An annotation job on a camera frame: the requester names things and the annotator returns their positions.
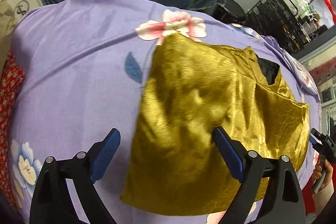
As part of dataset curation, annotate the person's right hand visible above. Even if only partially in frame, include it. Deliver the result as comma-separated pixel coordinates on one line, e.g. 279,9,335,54
312,159,333,192

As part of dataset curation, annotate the golden yellow satin jacket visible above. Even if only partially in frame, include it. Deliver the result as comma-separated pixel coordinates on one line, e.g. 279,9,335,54
120,33,310,216

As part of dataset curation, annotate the person's right forearm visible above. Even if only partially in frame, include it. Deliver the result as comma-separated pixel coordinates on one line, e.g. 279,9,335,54
313,181,334,215

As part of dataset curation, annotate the black metal rack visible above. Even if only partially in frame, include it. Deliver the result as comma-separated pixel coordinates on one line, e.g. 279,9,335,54
245,0,307,55

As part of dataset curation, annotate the red floral patterned cloth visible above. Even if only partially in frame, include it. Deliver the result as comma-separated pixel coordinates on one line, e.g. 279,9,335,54
0,51,25,211

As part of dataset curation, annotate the lilac floral bed sheet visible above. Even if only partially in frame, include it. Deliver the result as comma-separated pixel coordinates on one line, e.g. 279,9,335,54
7,0,322,224

